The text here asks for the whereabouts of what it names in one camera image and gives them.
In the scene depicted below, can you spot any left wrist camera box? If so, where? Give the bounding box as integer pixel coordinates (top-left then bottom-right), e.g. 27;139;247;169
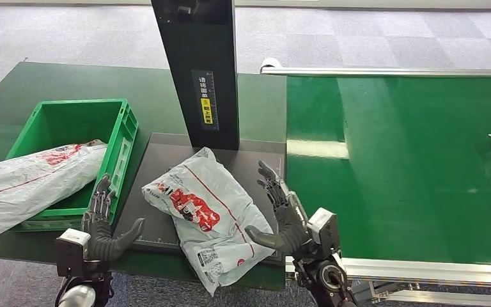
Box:
54;228;92;278

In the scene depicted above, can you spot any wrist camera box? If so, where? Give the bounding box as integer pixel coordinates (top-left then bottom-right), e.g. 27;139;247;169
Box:
306;207;341;260
54;228;92;278

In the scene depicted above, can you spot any black yellow label sticker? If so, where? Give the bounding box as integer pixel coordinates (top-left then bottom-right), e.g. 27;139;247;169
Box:
191;70;220;132

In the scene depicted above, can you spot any green conveyor belt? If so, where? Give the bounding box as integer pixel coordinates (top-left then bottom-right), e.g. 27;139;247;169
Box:
286;76;491;266

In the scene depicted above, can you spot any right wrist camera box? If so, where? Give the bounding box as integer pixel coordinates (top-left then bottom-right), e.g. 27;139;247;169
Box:
306;207;341;260

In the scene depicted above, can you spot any long white courier bag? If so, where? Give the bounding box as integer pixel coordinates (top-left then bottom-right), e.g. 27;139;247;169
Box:
0;139;108;241

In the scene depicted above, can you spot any aluminium conveyor frame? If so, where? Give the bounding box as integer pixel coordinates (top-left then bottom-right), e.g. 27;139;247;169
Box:
260;58;491;307

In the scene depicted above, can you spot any white red-print courier bag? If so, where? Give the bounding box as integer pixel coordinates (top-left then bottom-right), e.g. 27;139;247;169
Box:
142;146;276;296

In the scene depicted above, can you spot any green plastic crate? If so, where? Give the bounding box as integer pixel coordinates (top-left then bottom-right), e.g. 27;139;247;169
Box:
6;98;139;233

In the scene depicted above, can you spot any black inbound scanner machine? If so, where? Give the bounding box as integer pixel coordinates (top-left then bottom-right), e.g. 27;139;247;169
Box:
111;0;288;268

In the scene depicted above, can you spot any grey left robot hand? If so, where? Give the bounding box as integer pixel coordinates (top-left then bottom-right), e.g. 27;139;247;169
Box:
82;173;146;263

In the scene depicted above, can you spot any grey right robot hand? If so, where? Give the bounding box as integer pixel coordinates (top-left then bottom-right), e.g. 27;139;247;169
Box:
244;160;310;256

